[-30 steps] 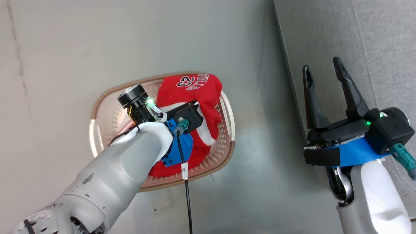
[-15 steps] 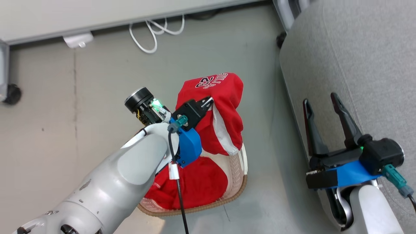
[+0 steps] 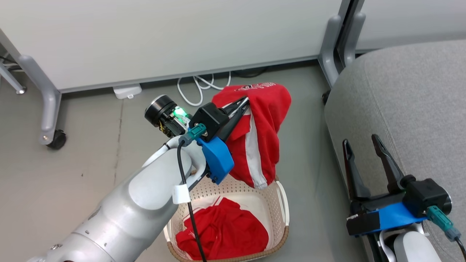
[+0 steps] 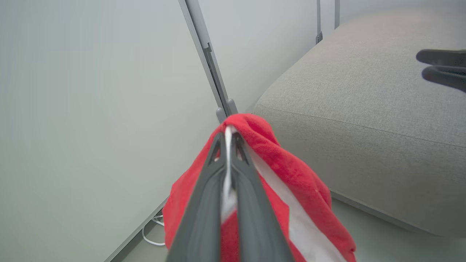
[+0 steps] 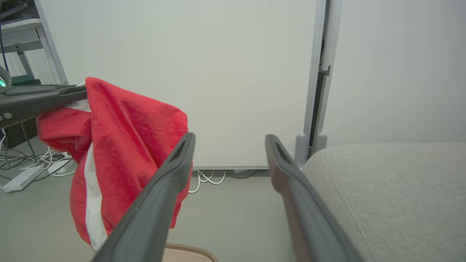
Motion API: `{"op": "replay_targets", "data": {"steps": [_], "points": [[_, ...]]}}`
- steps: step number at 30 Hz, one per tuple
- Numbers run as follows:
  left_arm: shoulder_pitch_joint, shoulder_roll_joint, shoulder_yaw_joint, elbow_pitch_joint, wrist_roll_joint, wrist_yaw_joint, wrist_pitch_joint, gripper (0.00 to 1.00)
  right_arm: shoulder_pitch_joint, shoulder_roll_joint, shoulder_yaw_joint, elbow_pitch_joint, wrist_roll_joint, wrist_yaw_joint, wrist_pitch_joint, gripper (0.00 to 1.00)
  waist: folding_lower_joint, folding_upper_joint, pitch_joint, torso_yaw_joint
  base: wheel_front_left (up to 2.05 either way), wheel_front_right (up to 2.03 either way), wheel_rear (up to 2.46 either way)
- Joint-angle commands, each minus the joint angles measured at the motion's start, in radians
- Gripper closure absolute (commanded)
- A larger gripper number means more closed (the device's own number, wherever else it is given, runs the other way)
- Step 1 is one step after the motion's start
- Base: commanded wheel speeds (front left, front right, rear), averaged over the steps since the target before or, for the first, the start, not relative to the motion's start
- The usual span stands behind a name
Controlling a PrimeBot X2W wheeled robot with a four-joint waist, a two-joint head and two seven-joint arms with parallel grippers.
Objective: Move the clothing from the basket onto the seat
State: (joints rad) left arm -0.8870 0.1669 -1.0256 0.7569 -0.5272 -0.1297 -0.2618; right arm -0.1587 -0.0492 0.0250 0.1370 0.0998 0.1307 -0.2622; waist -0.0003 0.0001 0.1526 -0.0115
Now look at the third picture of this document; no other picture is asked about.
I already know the wide white partition panel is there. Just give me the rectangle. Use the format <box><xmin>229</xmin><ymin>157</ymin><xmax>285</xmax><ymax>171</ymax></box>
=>
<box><xmin>0</xmin><ymin>0</ymin><xmax>344</xmax><ymax>91</ymax></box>

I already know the teal left camera connector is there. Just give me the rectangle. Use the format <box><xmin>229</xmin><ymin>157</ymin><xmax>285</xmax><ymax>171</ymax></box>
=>
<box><xmin>178</xmin><ymin>123</ymin><xmax>207</xmax><ymax>147</ymax></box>

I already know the white looped power cable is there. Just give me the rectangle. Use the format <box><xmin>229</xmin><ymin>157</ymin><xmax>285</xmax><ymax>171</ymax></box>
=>
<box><xmin>177</xmin><ymin>72</ymin><xmax>232</xmax><ymax>107</ymax></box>

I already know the grey fabric sofa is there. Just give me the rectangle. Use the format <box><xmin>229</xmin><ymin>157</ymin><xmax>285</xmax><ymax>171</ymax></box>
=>
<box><xmin>324</xmin><ymin>39</ymin><xmax>466</xmax><ymax>262</ymax></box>

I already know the red white striped garment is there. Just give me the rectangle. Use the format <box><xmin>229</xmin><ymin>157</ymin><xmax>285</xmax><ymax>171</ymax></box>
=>
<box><xmin>212</xmin><ymin>82</ymin><xmax>292</xmax><ymax>189</ymax></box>

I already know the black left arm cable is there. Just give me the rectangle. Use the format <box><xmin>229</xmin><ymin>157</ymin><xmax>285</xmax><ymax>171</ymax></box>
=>
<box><xmin>177</xmin><ymin>140</ymin><xmax>208</xmax><ymax>262</ymax></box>

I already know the narrow white partition panel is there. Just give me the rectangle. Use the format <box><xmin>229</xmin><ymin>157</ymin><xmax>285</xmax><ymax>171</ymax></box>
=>
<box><xmin>355</xmin><ymin>0</ymin><xmax>466</xmax><ymax>51</ymax></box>

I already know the plain red garment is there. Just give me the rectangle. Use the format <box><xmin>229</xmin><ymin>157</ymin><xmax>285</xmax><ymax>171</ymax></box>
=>
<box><xmin>176</xmin><ymin>197</ymin><xmax>269</xmax><ymax>261</ymax></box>

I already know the white cable clip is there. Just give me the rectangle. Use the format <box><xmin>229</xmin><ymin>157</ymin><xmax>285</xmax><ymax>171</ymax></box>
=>
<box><xmin>172</xmin><ymin>184</ymin><xmax>191</xmax><ymax>204</ymax></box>

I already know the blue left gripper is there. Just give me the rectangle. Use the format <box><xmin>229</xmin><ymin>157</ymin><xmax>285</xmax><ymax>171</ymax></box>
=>
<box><xmin>198</xmin><ymin>96</ymin><xmax>252</xmax><ymax>185</ymax></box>

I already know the white power adapter box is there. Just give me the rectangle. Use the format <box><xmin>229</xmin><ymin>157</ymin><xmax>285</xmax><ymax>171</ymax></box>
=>
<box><xmin>113</xmin><ymin>84</ymin><xmax>142</xmax><ymax>99</ymax></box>

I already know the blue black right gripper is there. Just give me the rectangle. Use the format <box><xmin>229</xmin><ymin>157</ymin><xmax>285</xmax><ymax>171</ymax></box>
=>
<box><xmin>343</xmin><ymin>134</ymin><xmax>427</xmax><ymax>238</ymax></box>

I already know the teal right camera connector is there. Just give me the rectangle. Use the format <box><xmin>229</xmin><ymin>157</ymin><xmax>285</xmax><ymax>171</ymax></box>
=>
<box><xmin>426</xmin><ymin>206</ymin><xmax>462</xmax><ymax>242</ymax></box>

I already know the teal camera connector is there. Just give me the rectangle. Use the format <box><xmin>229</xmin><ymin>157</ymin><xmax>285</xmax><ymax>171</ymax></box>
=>
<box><xmin>178</xmin><ymin>123</ymin><xmax>207</xmax><ymax>147</ymax></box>
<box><xmin>426</xmin><ymin>206</ymin><xmax>462</xmax><ymax>242</ymax></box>

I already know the thin grey table leg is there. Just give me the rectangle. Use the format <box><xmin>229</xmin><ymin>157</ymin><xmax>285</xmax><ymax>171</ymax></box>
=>
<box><xmin>0</xmin><ymin>60</ymin><xmax>27</xmax><ymax>95</ymax></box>

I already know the cream perforated laundry basket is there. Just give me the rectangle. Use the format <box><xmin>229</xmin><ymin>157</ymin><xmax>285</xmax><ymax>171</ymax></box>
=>
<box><xmin>163</xmin><ymin>175</ymin><xmax>290</xmax><ymax>262</ymax></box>

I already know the grey partition foot with caster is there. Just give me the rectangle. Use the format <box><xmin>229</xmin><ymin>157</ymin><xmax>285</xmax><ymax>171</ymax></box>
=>
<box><xmin>18</xmin><ymin>55</ymin><xmax>62</xmax><ymax>146</ymax></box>

